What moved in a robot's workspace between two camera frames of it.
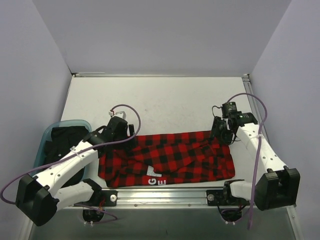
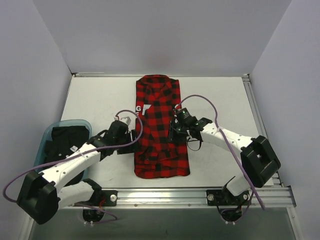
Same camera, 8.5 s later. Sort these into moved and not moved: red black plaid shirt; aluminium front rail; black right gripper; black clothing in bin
Moved: black right gripper; red black plaid shirt
Not moved: aluminium front rail; black clothing in bin
